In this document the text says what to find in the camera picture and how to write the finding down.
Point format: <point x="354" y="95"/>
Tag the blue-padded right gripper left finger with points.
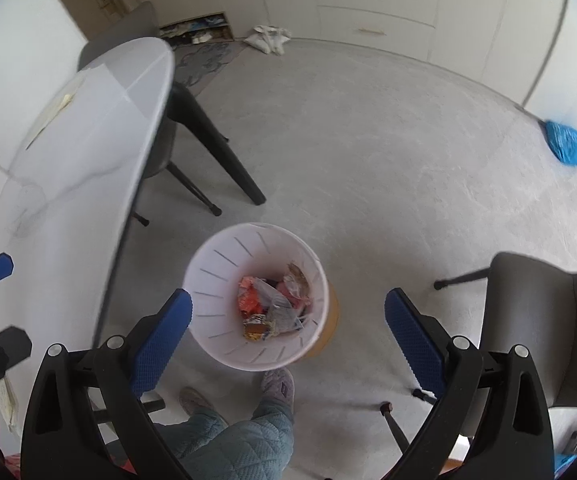
<point x="154" y="339"/>

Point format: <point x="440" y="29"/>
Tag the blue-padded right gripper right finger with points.
<point x="421" y="338"/>

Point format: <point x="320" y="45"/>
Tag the brown snack bag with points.
<point x="257" y="327"/>

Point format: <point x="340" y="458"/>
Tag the red snack wrapper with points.
<point x="248" y="298"/>

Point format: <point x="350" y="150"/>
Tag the newspaper ball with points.
<point x="286" y="302"/>

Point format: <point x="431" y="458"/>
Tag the white slotted trash bin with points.
<point x="212" y="278"/>

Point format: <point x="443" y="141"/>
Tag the grey slipper left foot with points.
<point x="193" y="402"/>

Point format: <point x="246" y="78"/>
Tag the grey slipper foot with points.
<point x="193" y="402"/>
<point x="279" y="385"/>

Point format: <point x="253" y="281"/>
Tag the wooden round stool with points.
<point x="330" y="325"/>

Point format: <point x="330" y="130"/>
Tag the teal quilted trouser legs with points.
<point x="258" y="448"/>

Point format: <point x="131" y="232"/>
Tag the grey slipper right foot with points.
<point x="279" y="385"/>

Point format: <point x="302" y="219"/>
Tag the grey chair near right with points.
<point x="533" y="303"/>

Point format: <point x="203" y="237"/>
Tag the black table leg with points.
<point x="184" y="109"/>

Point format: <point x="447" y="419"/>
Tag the blue plastic bag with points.
<point x="562" y="141"/>

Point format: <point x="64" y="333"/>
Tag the white canvas bag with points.
<point x="268" y="39"/>

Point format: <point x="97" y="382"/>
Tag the white drawer cabinet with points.
<point x="457" y="35"/>

